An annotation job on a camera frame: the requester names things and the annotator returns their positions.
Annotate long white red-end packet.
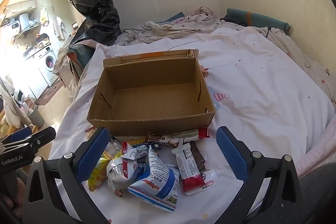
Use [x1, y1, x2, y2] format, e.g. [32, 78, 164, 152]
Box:
[168, 127, 211, 147]

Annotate teal cloth bag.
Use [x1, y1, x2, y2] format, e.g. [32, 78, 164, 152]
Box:
[66, 40, 96, 76]

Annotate yellow snack packet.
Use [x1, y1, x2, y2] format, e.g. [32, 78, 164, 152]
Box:
[87, 145, 116, 192]

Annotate silver red snack packet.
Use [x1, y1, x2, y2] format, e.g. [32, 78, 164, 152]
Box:
[106, 141, 149, 197]

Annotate white printed bed sheet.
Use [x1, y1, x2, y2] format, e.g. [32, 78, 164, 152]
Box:
[49, 26, 336, 224]

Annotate tall white cabinet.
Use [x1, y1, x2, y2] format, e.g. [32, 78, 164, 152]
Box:
[41, 0, 63, 39]

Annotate hanging white cloth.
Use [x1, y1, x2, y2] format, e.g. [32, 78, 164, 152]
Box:
[52, 16, 65, 41]

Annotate hanging white towel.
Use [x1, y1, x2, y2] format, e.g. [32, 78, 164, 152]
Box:
[0, 76, 22, 128]

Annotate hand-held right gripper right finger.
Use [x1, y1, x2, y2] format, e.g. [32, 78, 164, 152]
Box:
[216, 126, 303, 224]

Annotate small brown candy packet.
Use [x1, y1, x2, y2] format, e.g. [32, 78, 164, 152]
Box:
[85, 126, 98, 138]

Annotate floor rug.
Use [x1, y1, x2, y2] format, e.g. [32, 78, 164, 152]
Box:
[36, 79, 64, 107]

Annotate range hood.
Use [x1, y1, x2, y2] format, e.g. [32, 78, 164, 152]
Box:
[13, 13, 40, 39]

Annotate grey trash bin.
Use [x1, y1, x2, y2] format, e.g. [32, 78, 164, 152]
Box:
[26, 105, 45, 128]

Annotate person's grey pants leg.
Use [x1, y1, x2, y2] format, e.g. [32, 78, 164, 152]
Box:
[299, 168, 336, 224]

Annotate white washing machine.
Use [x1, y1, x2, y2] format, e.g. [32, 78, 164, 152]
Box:
[39, 46, 60, 87]

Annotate cardboard box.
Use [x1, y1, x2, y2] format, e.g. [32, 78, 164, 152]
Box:
[87, 49, 216, 137]

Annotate brown meat snack packet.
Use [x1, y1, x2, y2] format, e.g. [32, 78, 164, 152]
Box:
[189, 140, 218, 190]

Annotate white red snack packet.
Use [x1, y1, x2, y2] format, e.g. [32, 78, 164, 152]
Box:
[171, 142, 202, 195]

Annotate pink floral quilt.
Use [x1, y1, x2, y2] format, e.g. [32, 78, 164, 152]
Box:
[121, 6, 226, 46]

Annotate blue white snack packet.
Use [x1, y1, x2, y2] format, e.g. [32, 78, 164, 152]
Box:
[128, 147, 181, 213]

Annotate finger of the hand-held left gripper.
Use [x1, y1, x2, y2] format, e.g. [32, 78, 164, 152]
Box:
[0, 127, 33, 147]
[26, 126, 57, 150]

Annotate white wall cabinets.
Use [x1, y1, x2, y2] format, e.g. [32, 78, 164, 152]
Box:
[5, 0, 37, 18]

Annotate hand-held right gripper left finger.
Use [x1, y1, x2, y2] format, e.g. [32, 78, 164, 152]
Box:
[22, 127, 110, 224]

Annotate teal pillow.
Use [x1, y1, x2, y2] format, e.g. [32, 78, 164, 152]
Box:
[225, 7, 291, 36]

